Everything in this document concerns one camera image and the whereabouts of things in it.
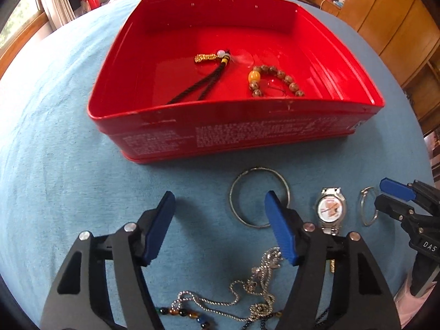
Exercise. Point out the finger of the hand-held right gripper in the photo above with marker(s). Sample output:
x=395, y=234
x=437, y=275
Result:
x=392, y=205
x=395, y=187

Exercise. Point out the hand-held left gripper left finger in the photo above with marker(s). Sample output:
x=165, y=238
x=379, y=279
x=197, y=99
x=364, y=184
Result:
x=161, y=227

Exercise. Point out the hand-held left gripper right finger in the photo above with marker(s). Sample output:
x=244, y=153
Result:
x=280, y=227

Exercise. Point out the silver wristwatch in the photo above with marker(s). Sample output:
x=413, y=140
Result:
x=330, y=209

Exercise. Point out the large silver bangle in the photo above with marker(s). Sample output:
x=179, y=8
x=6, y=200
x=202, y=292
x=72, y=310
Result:
x=261, y=169

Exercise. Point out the gold pendant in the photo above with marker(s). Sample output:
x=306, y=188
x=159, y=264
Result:
x=332, y=266

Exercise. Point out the red tin box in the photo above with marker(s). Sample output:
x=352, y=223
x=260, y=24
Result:
x=240, y=137

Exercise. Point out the pink cloth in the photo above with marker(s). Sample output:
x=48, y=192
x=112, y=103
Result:
x=404, y=299

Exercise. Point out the blue blanket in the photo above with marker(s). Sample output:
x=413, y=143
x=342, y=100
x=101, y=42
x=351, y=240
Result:
x=68, y=144

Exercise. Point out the wooden wardrobe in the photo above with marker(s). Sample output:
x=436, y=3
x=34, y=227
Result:
x=395, y=17

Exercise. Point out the black tassel charm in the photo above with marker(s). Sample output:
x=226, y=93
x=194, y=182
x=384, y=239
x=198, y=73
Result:
x=224, y=62

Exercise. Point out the wooden desk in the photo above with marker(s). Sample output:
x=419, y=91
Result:
x=319, y=3

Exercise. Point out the white curtain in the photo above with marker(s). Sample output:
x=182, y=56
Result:
x=58, y=0

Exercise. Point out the wooden framed window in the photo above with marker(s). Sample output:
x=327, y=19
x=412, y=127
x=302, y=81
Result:
x=20, y=17

